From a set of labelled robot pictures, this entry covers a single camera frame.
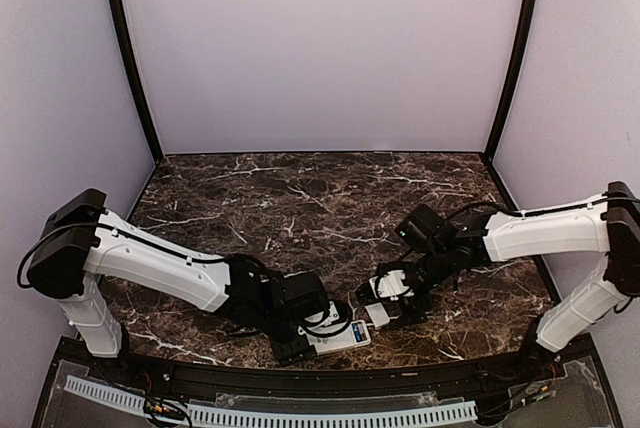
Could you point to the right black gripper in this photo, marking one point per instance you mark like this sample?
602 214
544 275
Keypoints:
410 308

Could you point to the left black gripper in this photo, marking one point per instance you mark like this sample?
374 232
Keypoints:
287 353

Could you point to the white battery cover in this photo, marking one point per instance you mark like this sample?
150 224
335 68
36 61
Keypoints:
378 315

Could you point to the white remote control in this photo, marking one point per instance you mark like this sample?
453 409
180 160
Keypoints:
340 342

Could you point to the blue battery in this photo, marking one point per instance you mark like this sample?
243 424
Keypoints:
359 331

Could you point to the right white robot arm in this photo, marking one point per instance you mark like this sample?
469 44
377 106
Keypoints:
606 223

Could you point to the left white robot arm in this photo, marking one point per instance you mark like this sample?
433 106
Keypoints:
83 240

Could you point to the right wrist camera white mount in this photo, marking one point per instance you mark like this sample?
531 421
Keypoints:
387 285

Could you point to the black front rail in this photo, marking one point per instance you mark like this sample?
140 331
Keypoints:
202 381

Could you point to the small circuit board with wires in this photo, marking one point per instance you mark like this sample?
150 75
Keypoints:
156 407

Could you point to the white slotted cable duct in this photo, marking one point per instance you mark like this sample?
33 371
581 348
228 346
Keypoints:
200 414

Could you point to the right black frame post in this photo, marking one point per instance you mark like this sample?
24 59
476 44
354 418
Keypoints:
525 18

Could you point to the black frame post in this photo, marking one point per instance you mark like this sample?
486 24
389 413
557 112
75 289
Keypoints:
525 18
128 57

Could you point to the left black frame post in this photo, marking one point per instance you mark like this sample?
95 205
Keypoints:
128 57

